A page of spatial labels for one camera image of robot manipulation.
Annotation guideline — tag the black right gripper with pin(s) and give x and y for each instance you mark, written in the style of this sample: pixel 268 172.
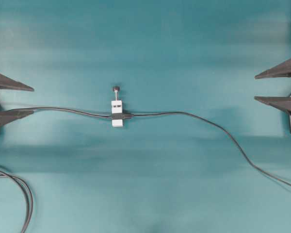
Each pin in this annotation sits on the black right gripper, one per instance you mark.
pixel 279 71

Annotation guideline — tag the white clamp block with screw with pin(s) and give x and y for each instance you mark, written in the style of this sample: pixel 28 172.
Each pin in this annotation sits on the white clamp block with screw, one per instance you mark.
pixel 117 109

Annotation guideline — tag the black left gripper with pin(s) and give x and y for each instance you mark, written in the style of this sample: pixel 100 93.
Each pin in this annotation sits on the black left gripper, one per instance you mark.
pixel 9 116

